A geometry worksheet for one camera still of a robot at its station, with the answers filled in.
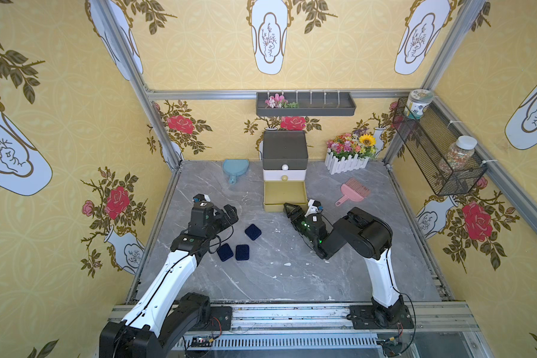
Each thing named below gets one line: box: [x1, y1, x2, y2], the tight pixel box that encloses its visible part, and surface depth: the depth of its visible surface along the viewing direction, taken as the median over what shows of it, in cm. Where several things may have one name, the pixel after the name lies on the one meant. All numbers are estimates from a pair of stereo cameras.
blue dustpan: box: [222, 158, 250, 185], surface depth 123 cm
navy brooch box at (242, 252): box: [234, 243, 250, 261], surface depth 90 cm
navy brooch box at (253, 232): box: [244, 223, 262, 241], surface depth 96 cm
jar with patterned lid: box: [403, 88, 435, 121], surface depth 87 cm
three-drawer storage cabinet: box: [261, 129, 309, 213], surface depth 102 cm
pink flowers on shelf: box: [264, 93, 300, 109], surface depth 89 cm
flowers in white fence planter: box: [324, 128, 378, 175], surface depth 109 cm
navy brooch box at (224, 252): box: [216, 243, 234, 262], surface depth 90 cm
